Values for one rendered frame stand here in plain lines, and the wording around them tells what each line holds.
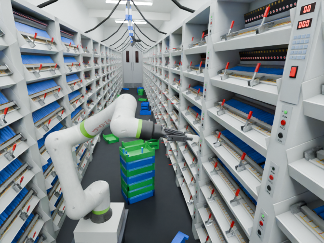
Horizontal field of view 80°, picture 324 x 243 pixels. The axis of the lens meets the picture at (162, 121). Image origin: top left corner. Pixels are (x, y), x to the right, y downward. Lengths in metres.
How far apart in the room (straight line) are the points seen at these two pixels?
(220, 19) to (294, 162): 0.88
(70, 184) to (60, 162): 0.14
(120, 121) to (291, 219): 0.71
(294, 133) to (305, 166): 0.10
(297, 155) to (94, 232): 1.18
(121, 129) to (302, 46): 0.69
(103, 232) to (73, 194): 0.34
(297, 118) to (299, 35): 0.23
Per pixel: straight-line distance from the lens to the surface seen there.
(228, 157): 1.10
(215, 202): 1.41
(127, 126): 0.87
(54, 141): 1.17
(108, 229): 1.44
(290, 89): 0.69
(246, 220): 1.05
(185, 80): 1.94
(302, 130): 0.70
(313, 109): 0.65
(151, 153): 1.95
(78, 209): 1.28
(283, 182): 0.75
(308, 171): 0.70
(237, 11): 1.34
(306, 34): 0.68
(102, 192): 1.35
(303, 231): 0.79
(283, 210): 0.82
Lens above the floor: 1.39
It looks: 17 degrees down
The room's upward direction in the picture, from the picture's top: 1 degrees clockwise
